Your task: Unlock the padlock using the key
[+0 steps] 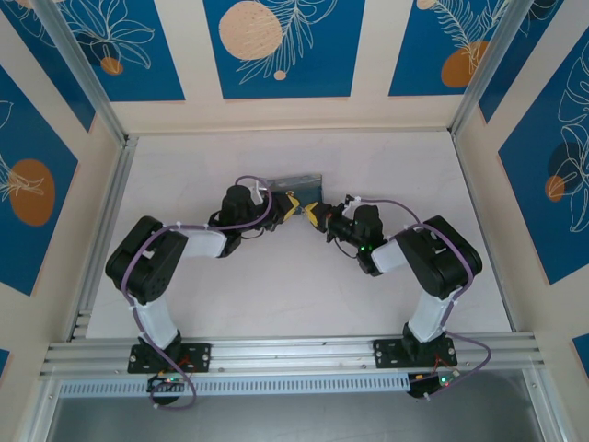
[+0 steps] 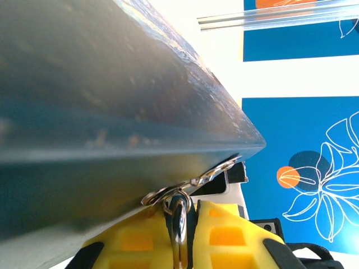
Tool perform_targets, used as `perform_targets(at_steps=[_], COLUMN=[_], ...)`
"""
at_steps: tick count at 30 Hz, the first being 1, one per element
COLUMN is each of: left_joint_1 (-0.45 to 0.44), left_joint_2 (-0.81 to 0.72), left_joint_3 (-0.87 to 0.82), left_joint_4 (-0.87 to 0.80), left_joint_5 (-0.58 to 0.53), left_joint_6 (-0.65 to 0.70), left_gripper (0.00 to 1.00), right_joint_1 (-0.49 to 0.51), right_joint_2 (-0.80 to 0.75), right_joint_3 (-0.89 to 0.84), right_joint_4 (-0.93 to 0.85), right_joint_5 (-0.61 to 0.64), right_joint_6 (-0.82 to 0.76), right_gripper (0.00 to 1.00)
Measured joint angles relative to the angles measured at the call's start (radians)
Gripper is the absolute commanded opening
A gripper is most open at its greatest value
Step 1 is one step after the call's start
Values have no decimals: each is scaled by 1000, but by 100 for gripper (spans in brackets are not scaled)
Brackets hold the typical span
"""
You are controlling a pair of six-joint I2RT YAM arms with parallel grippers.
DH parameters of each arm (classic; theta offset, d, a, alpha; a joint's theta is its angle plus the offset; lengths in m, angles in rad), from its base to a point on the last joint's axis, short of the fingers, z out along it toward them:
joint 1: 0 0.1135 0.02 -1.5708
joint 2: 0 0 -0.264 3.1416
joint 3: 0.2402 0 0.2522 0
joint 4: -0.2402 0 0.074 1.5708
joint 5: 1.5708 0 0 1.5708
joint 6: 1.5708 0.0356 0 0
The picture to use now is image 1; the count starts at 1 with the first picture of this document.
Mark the starry night print tin box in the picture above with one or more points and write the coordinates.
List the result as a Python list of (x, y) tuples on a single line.
[(299, 186)]

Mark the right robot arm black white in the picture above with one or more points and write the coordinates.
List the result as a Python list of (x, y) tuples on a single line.
[(442, 262)]

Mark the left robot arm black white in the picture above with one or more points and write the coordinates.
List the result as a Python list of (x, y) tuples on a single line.
[(147, 262)]

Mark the grey metal shelf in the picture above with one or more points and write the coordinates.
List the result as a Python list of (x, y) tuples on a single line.
[(294, 421)]

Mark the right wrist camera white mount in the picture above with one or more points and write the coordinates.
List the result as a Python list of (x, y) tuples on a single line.
[(350, 202)]

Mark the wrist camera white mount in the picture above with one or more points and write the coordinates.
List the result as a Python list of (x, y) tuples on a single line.
[(350, 202), (261, 192)]

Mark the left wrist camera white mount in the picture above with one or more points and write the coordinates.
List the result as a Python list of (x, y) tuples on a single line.
[(261, 192)]

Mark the aluminium side rail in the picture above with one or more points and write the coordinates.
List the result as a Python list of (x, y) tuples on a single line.
[(117, 184), (470, 184)]

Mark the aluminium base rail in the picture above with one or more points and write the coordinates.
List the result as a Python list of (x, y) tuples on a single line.
[(294, 352)]

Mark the aluminium frame post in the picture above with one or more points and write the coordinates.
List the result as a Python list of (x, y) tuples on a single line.
[(488, 69), (84, 69)]

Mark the aluminium frame leg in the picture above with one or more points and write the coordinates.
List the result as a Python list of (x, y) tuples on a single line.
[(543, 410), (41, 414)]

